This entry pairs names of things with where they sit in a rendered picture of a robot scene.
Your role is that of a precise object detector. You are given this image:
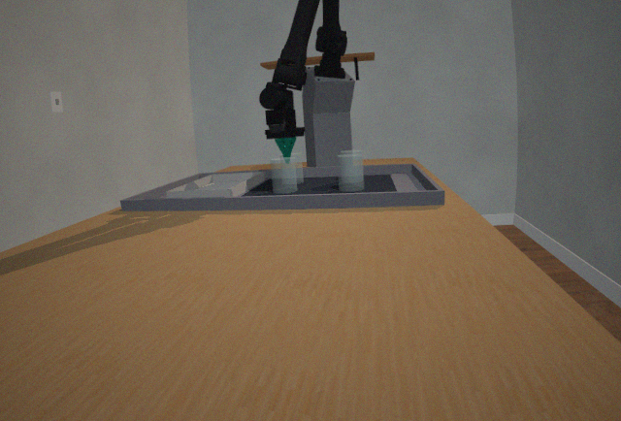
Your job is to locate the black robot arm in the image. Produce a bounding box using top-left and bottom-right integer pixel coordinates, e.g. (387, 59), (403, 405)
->
(259, 0), (347, 133)

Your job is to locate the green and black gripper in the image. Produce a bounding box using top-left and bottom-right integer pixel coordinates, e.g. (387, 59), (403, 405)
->
(265, 127), (305, 157)

